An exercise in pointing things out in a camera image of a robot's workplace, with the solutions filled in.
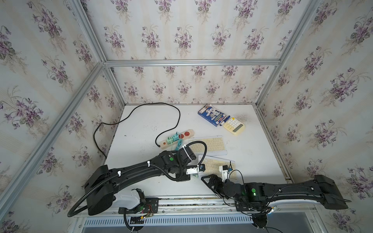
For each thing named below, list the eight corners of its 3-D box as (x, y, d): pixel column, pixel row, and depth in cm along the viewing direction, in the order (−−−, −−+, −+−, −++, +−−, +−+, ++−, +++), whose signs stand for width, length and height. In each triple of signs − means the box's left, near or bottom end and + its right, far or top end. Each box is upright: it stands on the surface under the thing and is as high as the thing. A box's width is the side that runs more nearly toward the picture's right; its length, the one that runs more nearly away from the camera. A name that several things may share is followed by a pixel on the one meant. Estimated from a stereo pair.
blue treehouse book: (193, 112, 117) (193, 109, 114) (203, 103, 123) (203, 101, 121) (216, 127, 107) (217, 124, 105) (226, 117, 114) (226, 114, 111)
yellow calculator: (237, 136, 102) (238, 135, 101) (221, 125, 109) (222, 123, 107) (246, 127, 108) (247, 125, 106) (231, 117, 114) (232, 115, 112)
